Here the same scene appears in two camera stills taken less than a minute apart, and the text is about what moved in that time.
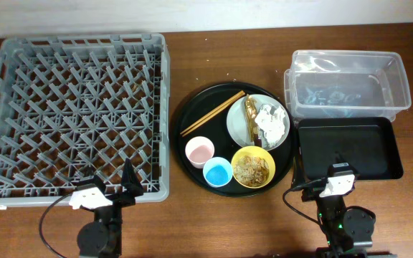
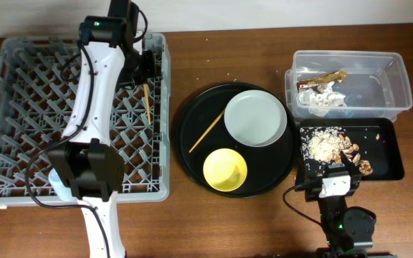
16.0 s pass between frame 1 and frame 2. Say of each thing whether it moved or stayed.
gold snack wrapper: moved
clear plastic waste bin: stayed
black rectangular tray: stayed
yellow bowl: moved
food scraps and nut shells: moved
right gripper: stayed
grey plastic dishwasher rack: stayed
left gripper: moved
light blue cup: moved
